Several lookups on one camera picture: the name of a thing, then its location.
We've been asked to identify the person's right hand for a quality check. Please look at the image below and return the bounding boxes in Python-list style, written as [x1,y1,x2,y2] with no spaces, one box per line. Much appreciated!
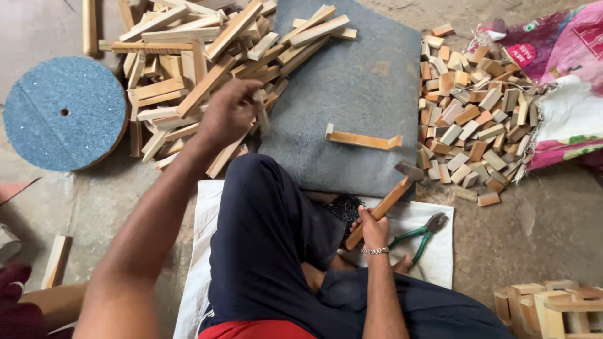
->
[351,205,392,251]

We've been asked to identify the person's left hand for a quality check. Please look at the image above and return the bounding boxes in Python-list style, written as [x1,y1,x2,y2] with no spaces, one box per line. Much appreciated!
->
[198,78,264,147]

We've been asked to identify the wooden handled hammer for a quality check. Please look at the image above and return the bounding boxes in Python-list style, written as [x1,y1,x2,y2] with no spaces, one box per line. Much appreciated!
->
[345,160,426,251]

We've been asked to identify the short wooden slat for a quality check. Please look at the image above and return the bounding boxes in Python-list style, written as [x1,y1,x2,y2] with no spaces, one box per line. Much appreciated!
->
[253,89,271,137]

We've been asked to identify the heap of black nails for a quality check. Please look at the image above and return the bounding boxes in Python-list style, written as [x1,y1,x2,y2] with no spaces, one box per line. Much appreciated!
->
[323,194,366,238]

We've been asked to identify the pile of long wooden slats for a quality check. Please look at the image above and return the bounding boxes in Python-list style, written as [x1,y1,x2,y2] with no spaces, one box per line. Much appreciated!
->
[98,0,358,180]

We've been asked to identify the person's foot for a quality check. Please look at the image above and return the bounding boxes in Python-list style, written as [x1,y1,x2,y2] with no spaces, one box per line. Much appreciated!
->
[391,254,414,276]

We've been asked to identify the white woven sack cloth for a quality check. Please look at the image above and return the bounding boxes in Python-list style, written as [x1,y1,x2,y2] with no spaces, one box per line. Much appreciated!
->
[173,179,455,339]

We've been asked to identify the grey stone slab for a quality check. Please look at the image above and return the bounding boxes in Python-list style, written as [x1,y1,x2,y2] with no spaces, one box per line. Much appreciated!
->
[258,0,423,200]

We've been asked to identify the person's dark blue trousers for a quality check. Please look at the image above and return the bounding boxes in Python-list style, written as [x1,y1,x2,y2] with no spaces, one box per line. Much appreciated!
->
[199,153,514,339]

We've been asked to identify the pile of small wooden blocks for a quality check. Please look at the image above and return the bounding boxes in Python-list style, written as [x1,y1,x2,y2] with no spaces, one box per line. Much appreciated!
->
[416,24,542,208]

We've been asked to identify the person's red shirt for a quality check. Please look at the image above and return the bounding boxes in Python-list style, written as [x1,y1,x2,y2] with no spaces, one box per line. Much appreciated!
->
[198,320,317,339]

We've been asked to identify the single wooden stick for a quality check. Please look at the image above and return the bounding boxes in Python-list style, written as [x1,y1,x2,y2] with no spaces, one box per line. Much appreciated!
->
[82,0,99,58]

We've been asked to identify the blue round abrasive disc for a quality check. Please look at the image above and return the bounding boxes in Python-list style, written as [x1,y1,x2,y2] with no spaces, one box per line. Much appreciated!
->
[2,56,129,172]

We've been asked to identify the stack of assembled wooden frames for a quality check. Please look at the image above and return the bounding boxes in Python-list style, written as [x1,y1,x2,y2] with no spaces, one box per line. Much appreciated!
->
[493,280,603,339]

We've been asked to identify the pink printed woven sack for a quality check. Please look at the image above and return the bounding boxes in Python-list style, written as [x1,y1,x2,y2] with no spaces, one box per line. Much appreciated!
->
[464,0,603,172]

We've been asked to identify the loose wooden plank piece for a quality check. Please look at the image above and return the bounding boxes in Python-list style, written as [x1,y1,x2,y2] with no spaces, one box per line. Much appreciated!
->
[41,235,73,290]

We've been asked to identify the green handled pincers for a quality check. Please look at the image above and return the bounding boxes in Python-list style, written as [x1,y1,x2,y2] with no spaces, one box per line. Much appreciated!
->
[388,212,449,267]

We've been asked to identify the nailed wooden bracket piece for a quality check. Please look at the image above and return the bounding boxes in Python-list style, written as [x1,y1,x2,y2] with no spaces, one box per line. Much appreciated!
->
[325,123,403,151]

